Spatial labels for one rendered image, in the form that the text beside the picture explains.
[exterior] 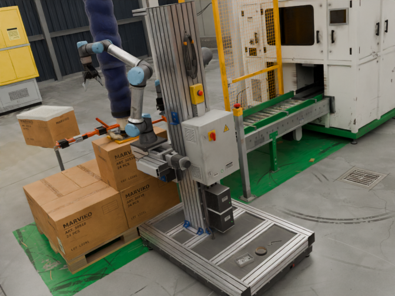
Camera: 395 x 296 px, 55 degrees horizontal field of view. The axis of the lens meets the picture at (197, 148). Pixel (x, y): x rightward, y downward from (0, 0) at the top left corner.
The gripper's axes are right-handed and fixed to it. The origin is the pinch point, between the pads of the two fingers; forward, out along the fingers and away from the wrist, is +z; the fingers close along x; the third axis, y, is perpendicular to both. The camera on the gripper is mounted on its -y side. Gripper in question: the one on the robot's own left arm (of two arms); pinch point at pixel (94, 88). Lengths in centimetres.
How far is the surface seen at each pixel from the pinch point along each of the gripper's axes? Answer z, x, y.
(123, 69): -4.1, -42.0, 25.7
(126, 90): 13.4, -39.1, 24.3
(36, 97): 133, -175, 762
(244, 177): 126, -127, -21
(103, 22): -45, -33, 24
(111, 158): 65, -7, 18
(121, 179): 88, -12, 17
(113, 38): -31, -38, 24
